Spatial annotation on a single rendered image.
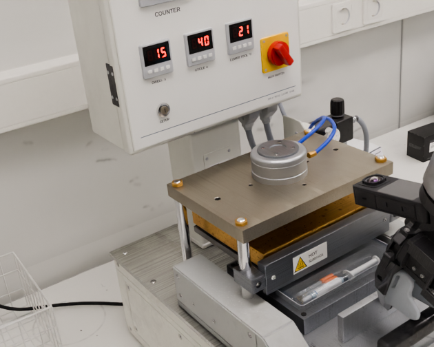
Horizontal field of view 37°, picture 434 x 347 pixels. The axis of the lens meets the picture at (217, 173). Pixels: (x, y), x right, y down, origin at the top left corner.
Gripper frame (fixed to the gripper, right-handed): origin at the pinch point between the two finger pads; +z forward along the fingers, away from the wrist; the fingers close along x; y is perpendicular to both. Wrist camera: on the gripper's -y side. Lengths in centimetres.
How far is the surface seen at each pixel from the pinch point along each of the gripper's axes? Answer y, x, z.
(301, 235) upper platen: -12.8, -3.6, -1.1
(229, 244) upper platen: -19.3, -10.1, 3.5
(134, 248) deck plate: -39.0, -13.4, 22.2
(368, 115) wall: -61, 73, 38
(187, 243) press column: -25.6, -12.5, 8.1
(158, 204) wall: -62, 7, 41
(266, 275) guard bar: -10.5, -11.2, -0.1
